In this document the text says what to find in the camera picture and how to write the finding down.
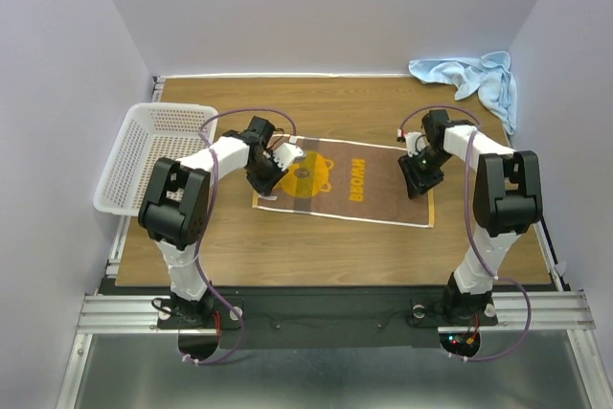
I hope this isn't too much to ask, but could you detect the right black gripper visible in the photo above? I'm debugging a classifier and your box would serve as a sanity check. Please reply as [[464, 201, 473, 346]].
[[397, 147, 452, 198]]

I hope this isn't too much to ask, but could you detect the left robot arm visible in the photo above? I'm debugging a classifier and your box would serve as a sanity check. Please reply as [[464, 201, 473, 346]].
[[138, 117, 305, 327]]

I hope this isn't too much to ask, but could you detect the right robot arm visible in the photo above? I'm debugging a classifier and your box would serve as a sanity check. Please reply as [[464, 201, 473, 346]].
[[397, 105, 543, 323]]

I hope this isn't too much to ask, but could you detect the white plastic basket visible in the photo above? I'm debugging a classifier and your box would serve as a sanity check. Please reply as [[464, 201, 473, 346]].
[[93, 102, 217, 216]]

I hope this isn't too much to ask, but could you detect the light blue towel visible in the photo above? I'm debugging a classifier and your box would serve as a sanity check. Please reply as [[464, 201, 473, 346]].
[[408, 51, 518, 136]]

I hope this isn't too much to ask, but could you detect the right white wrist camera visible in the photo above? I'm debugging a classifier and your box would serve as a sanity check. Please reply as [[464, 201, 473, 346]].
[[397, 129, 426, 157]]

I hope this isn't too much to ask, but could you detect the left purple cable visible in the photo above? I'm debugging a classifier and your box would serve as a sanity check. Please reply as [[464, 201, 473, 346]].
[[180, 108, 299, 366]]

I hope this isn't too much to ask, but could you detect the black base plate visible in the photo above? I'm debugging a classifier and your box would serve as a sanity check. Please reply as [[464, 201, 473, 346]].
[[98, 285, 566, 351]]

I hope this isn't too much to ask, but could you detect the aluminium frame rail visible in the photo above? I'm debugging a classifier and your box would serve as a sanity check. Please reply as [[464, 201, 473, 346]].
[[77, 291, 596, 335]]

